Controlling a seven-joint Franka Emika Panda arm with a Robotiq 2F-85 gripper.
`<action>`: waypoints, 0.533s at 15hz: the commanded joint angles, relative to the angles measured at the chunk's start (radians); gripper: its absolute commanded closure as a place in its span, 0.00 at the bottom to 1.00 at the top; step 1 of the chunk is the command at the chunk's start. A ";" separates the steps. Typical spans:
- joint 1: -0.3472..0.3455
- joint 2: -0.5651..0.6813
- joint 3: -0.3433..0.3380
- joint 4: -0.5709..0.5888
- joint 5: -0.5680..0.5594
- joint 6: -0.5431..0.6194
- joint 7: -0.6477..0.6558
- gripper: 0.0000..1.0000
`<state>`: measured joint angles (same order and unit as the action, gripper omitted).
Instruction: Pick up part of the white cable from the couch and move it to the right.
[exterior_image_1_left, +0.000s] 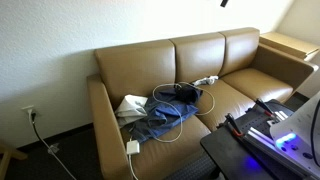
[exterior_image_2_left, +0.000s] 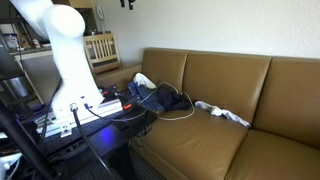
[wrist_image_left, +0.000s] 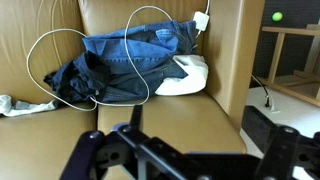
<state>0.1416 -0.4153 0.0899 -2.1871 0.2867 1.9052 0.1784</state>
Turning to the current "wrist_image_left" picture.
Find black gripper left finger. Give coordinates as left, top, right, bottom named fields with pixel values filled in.
left=59, top=104, right=188, bottom=180

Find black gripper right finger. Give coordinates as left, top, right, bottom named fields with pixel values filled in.
left=242, top=105, right=320, bottom=180

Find white charger cable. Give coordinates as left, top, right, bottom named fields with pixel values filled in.
left=25, top=0, right=212, bottom=112

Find tan leather couch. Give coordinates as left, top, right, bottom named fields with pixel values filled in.
left=0, top=0, right=268, bottom=180

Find dark navy garment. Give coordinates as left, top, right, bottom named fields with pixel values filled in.
left=43, top=51, right=113, bottom=104

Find wooden chair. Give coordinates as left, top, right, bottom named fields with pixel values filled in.
left=256, top=23, right=320, bottom=108

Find grey white sock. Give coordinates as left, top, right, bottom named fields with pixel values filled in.
left=0, top=94, right=59, bottom=118

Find blue denim jeans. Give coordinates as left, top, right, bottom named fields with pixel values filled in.
left=81, top=19, right=199, bottom=104

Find white folded garment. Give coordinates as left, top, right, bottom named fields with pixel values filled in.
left=154, top=54, right=210, bottom=97

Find green ball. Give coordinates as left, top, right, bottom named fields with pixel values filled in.
left=271, top=11, right=284, bottom=23

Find white power adapter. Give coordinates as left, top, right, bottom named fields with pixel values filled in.
left=192, top=11, right=211, bottom=33

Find clear plastic cord tag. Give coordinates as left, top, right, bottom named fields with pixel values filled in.
left=266, top=95, right=282, bottom=113

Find black power cord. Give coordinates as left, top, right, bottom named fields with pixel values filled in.
left=251, top=74, right=273, bottom=108

